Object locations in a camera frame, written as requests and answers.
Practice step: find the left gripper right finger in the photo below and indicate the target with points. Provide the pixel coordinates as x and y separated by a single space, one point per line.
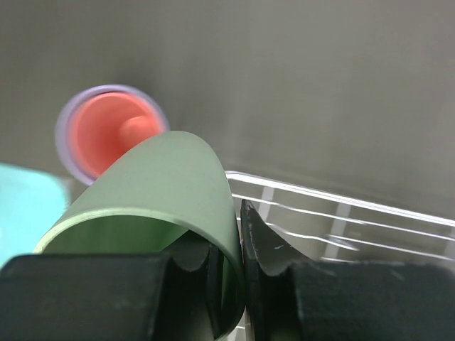
292 297

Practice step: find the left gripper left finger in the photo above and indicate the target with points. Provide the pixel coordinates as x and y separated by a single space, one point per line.
161 296

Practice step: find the white wire dish rack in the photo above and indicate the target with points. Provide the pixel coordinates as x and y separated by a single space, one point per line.
329 227

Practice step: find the green cup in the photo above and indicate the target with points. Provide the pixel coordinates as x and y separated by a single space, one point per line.
165 186

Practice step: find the red cup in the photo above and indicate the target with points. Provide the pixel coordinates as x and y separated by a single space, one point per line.
106 126

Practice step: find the purple cup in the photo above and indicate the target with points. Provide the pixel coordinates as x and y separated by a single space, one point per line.
61 128

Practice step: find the teal cutting board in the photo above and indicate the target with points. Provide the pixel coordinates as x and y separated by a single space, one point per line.
31 202

